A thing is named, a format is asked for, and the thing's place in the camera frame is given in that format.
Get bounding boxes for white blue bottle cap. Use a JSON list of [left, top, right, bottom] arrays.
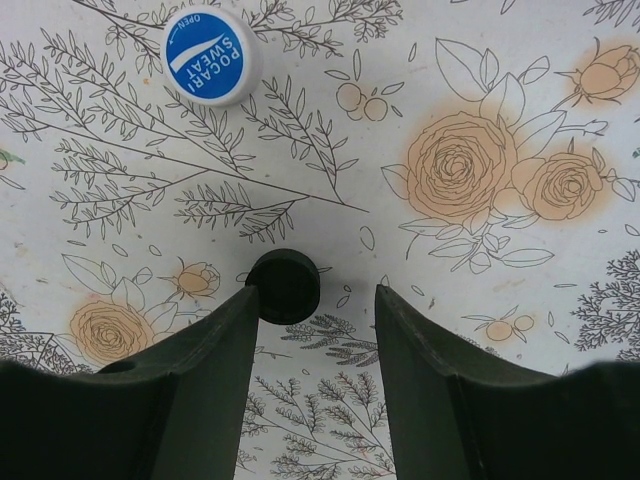
[[160, 5, 263, 107]]

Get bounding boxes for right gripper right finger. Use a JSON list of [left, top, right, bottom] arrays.
[[375, 285, 639, 479]]

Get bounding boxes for floral table cloth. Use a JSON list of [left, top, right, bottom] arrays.
[[1, 1, 639, 479]]

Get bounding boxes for black bottle cap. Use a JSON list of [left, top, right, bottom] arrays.
[[245, 249, 321, 326]]

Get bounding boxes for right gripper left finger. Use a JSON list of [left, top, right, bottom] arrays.
[[1, 287, 259, 479]]

